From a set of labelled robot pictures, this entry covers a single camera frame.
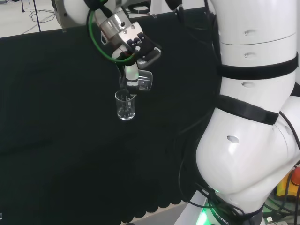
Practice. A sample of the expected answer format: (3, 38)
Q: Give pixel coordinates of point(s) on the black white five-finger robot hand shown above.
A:
(143, 47)

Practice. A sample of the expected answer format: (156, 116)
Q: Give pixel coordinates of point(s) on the clear glass beaker with scale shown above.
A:
(145, 80)

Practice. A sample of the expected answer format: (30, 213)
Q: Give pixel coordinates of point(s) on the small clear glass beaker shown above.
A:
(125, 116)

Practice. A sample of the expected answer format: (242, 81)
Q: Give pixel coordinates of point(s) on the grey metal equipment box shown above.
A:
(57, 11)

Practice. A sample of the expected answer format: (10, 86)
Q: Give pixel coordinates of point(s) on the black bench cloth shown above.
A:
(58, 117)

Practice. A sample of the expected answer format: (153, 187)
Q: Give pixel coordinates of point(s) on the black tripod pole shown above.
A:
(37, 16)

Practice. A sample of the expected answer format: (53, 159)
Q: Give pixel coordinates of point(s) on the yellow stop button box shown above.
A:
(288, 187)

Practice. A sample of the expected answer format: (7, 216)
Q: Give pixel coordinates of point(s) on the white power socket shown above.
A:
(270, 218)

